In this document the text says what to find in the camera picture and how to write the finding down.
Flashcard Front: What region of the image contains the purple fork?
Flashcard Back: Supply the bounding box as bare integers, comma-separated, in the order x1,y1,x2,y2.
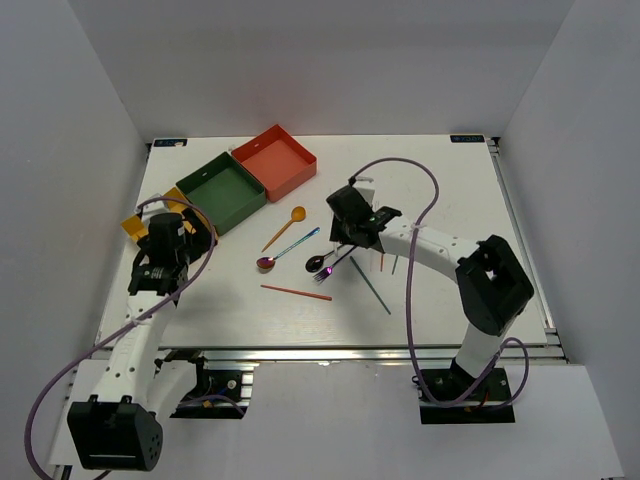
313,246,356,283

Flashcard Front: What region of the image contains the orange gold spoon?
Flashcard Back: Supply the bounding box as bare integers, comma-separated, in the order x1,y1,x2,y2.
262,206,306,252

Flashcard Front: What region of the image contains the blue table label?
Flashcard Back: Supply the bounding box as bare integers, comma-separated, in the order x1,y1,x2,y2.
449,134,485,143
153,138,188,148

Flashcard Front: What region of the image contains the iridescent blue purple spoon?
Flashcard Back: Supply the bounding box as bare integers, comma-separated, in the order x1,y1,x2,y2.
256,227,320,271

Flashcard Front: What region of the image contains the orange chopstick lying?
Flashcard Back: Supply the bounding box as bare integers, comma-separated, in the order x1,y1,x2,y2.
260,284,333,302

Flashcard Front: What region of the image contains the aluminium table frame rail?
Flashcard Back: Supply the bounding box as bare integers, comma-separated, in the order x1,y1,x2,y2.
485,137,569,363

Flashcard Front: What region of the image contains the yellow square container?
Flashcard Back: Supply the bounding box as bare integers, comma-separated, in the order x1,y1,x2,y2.
121,187,219,244

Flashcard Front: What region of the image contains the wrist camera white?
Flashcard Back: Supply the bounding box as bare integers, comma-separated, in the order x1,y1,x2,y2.
136,195,167,215
349,175,375,206

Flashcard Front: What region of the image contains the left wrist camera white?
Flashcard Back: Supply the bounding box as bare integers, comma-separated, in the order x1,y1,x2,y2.
136,195,167,215

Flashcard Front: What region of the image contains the right blue table label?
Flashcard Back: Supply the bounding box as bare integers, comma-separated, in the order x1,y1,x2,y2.
449,134,485,143

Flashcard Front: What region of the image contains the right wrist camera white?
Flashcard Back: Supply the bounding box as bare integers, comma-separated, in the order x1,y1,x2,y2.
349,175,375,206

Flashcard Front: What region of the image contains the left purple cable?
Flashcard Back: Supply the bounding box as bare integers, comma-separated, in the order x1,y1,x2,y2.
24,196,246,480

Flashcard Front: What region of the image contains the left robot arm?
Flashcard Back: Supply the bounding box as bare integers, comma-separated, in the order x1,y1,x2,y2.
67,204,216,472

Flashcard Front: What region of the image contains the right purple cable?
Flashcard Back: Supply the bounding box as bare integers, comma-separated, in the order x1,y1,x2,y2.
349,157,530,409

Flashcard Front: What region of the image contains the red square container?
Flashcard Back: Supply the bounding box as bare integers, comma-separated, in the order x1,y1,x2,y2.
231,124,317,203

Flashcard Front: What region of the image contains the purple cable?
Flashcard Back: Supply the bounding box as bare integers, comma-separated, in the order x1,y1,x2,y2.
24,196,246,480
349,157,530,409

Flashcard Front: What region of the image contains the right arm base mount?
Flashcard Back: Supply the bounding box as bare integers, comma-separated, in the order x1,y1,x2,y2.
410,367,516,426

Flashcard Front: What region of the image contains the black spoon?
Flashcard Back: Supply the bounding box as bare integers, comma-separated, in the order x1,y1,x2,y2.
305,248,339,273

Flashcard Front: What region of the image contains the left blue table label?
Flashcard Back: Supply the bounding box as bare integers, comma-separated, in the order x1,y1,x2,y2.
153,138,188,148

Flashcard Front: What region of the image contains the green chopstick upright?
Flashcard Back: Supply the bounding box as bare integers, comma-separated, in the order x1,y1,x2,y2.
391,255,399,275

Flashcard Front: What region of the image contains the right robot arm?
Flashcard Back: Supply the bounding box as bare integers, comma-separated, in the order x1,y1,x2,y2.
327,185,534,399

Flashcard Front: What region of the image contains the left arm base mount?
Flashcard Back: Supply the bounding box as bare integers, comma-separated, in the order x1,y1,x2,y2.
155,349,248,420

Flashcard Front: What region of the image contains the green square container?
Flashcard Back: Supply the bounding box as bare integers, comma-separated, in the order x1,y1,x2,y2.
176,152,267,236

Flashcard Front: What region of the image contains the teal chopstick diagonal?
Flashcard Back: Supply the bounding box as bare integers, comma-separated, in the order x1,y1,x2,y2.
349,256,392,315

